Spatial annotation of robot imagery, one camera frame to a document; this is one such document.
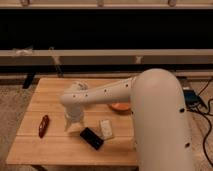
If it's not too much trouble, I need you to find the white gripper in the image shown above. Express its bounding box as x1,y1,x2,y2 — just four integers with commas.
64,105,85,131

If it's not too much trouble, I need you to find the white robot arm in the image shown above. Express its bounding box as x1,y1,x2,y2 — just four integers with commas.
60,69,195,171

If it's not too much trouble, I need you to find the white ceramic cup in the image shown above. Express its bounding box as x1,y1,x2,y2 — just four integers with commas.
72,81,88,91

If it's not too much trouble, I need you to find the black rectangular block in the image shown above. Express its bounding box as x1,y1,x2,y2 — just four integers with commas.
80,127,104,150

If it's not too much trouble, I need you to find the wooden table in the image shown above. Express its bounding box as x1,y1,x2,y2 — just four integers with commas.
6,78,137,166

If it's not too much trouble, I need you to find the orange bowl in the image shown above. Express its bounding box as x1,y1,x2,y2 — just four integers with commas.
109,103,130,112

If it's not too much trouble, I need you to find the blue power box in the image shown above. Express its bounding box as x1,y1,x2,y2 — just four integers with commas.
183,90,199,105

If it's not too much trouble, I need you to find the black bracket foot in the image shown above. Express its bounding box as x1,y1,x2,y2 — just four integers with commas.
22,73,35,89

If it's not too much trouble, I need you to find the black cable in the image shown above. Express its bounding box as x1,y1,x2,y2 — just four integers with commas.
186,78,213,168

